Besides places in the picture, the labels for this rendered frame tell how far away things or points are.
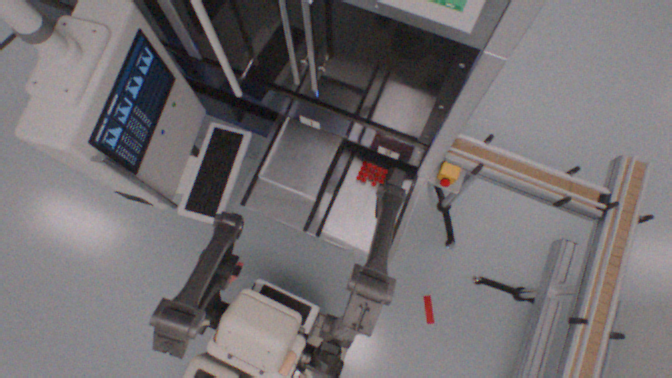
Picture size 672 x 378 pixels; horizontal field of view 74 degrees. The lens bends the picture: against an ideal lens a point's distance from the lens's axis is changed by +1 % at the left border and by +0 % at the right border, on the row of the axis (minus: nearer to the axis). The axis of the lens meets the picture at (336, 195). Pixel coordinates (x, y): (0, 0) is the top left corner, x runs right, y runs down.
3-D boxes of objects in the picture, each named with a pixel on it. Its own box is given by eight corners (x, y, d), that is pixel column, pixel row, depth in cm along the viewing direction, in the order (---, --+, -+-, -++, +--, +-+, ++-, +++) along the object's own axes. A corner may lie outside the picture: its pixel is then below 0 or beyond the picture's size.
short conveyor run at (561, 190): (433, 165, 192) (441, 152, 177) (445, 134, 196) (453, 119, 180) (588, 224, 184) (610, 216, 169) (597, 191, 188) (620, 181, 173)
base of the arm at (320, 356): (301, 366, 137) (336, 384, 135) (309, 347, 134) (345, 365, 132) (310, 348, 145) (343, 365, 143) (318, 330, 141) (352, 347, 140)
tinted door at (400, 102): (318, 100, 160) (306, -17, 103) (431, 143, 155) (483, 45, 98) (318, 102, 160) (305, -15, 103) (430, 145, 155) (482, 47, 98)
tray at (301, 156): (292, 109, 195) (291, 106, 192) (346, 130, 192) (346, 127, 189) (259, 177, 187) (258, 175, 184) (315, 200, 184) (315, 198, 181)
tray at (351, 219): (354, 159, 189) (354, 156, 186) (411, 182, 186) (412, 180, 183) (322, 231, 181) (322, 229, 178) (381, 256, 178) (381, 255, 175)
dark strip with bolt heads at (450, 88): (408, 160, 176) (461, 41, 99) (419, 164, 175) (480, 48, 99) (407, 163, 176) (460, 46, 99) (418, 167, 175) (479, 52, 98)
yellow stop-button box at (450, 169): (441, 163, 180) (445, 157, 173) (458, 169, 179) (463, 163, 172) (435, 179, 178) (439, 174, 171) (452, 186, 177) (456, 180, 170)
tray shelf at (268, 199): (282, 108, 198) (282, 106, 196) (430, 165, 190) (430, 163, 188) (235, 203, 186) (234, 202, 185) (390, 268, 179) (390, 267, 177)
